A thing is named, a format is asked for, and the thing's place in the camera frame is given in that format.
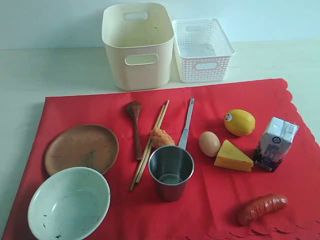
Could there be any brown wooden plate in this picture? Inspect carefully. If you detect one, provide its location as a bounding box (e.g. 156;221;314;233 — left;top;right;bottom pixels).
44;124;119;176

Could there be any wooden chopstick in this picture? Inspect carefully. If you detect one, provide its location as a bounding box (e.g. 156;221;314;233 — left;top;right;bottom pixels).
129;105;165;192
135;100;170;184

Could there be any silver table knife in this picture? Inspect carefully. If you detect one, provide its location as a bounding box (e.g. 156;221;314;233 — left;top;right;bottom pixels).
178;98;195;149

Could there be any white perforated plastic basket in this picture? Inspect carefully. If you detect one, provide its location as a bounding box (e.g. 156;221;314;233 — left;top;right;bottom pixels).
172;18;235;84

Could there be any brown wooden spoon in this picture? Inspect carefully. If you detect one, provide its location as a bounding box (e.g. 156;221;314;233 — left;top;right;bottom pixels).
126;101;143;161

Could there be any pale green bowl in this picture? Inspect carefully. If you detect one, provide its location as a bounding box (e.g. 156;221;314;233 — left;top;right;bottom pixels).
27;167;111;240

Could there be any orange fried food piece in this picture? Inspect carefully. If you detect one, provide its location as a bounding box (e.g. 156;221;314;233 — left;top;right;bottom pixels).
150;127;175;149

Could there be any right wooden chopstick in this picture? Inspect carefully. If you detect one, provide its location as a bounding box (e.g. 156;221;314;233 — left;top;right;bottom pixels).
135;100;170;184

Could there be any stainless steel cup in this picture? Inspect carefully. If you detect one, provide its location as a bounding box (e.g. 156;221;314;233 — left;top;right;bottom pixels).
148;145;195;202

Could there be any yellow lemon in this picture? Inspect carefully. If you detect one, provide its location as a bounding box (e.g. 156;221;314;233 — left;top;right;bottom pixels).
223;109;256;137

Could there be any large cream plastic bin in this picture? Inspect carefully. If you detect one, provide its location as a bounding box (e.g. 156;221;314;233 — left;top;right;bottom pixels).
101;2;174;91

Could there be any yellow cheese wedge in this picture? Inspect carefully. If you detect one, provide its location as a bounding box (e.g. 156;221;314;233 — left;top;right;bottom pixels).
214;139;254;172

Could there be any red grilled sausage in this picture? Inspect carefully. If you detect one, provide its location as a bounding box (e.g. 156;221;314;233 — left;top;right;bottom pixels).
237;193;288;226

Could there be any left wooden chopstick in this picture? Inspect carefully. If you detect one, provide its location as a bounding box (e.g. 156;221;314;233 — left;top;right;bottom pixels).
129;105;165;192

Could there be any brown egg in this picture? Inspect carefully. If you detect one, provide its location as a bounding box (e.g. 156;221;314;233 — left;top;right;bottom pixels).
199;131;221;157

